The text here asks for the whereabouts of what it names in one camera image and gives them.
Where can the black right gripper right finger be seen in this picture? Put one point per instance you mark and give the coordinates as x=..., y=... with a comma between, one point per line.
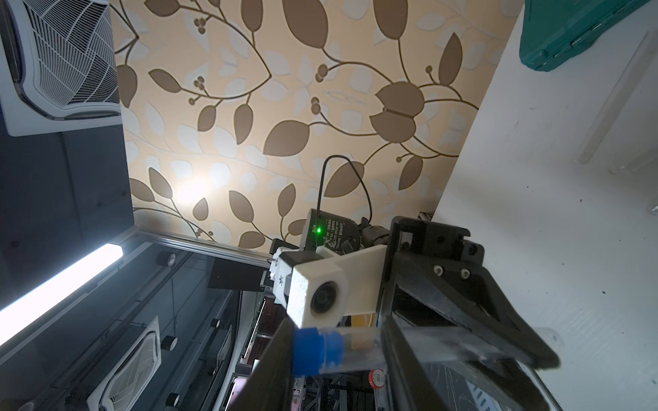
x=409, y=386

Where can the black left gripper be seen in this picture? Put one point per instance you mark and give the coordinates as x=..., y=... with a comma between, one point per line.
x=434, y=276

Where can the green plastic tool case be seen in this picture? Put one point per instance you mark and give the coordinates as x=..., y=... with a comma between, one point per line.
x=555, y=31

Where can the blue stopper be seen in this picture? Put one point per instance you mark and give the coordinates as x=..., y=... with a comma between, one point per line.
x=315, y=351

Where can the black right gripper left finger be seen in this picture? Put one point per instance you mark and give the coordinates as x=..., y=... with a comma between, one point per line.
x=270, y=385

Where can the white ceiling air vent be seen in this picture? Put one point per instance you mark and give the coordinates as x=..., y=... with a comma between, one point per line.
x=58, y=70

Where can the clear test tube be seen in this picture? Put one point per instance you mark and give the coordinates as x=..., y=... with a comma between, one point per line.
x=622, y=91
x=430, y=344

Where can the bright ceiling light strip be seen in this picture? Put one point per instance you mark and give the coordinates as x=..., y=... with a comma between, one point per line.
x=23, y=312

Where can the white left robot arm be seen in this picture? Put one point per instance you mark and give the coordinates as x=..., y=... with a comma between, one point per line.
x=343, y=236

